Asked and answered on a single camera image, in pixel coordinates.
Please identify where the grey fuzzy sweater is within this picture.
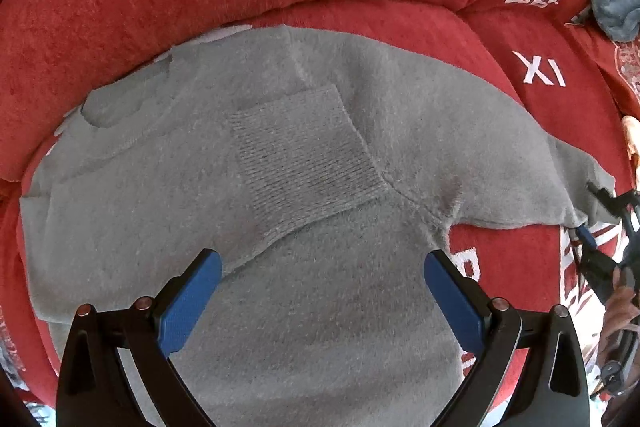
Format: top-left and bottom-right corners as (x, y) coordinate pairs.
(19, 24), (618, 427)

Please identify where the person's right hand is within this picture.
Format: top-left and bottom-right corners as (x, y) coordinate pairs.
(600, 284), (640, 370)

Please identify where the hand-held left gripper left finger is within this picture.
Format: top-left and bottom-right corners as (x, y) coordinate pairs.
(56, 248), (223, 427)

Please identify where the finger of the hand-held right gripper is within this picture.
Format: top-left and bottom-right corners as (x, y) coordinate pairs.
(586, 182), (640, 228)
(574, 226), (623, 280)

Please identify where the blue-grey crumpled cloth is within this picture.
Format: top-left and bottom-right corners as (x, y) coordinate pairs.
(590, 0), (640, 42)

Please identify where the red patterned cloth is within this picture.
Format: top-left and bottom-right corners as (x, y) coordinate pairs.
(567, 9), (640, 118)

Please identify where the peach-coloured object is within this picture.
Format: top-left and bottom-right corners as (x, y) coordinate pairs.
(620, 114), (640, 188)

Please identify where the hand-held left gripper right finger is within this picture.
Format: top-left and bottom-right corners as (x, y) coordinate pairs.
(423, 249), (592, 427)

